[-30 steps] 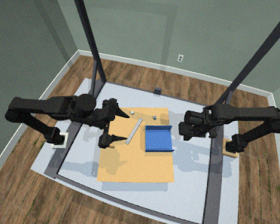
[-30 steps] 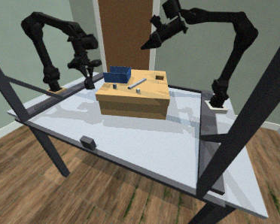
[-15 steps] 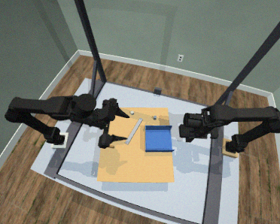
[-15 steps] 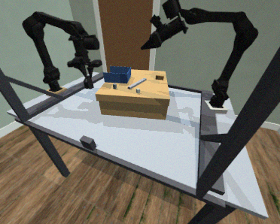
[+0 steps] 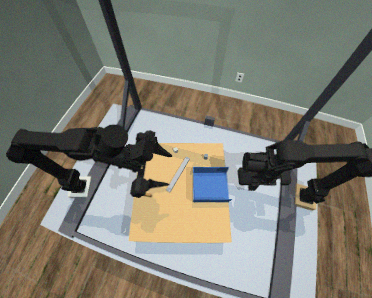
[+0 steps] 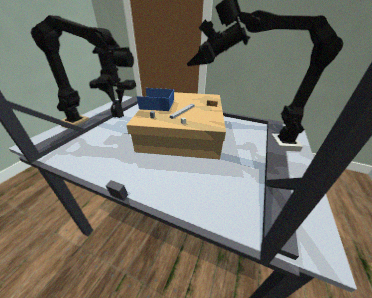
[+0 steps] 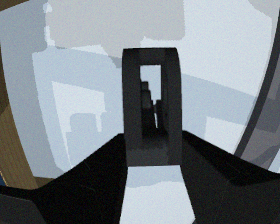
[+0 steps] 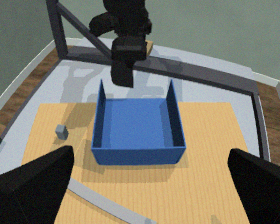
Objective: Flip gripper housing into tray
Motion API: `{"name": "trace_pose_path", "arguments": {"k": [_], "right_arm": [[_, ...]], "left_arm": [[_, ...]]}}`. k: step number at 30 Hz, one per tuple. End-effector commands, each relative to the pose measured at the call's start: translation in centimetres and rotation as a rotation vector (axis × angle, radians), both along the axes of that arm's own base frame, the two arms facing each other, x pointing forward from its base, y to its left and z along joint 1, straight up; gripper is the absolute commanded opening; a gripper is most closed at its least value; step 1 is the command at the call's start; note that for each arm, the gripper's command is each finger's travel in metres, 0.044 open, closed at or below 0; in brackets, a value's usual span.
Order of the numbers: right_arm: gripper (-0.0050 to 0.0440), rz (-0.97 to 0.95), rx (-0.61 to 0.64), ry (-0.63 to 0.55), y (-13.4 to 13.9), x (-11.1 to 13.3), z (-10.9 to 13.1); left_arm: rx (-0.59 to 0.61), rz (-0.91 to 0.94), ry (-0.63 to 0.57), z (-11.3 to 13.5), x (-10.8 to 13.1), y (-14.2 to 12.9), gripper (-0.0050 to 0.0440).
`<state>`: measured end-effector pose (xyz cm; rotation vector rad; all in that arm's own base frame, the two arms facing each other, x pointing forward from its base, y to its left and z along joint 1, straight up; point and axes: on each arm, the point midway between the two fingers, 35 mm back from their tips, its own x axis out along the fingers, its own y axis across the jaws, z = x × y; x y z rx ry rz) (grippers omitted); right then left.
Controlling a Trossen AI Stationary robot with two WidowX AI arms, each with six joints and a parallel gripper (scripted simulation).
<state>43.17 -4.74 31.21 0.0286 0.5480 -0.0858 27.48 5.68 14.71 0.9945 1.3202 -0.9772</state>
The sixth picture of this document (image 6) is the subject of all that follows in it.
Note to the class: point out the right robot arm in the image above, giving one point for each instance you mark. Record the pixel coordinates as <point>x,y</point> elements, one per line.
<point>322,54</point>

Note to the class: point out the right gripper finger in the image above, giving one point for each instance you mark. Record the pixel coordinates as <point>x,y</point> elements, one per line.
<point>198,59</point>

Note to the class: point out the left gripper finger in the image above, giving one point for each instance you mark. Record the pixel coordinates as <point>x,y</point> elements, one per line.
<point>110,93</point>
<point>120,93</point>

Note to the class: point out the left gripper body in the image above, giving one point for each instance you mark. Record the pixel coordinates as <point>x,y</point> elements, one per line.
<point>126,85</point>

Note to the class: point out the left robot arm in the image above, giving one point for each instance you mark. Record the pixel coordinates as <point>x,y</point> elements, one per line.
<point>46,36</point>

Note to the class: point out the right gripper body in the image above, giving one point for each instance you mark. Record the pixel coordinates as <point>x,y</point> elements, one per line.
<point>219,45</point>

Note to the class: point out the light grey long flat bar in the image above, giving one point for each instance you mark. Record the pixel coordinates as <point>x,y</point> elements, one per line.
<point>181,111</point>

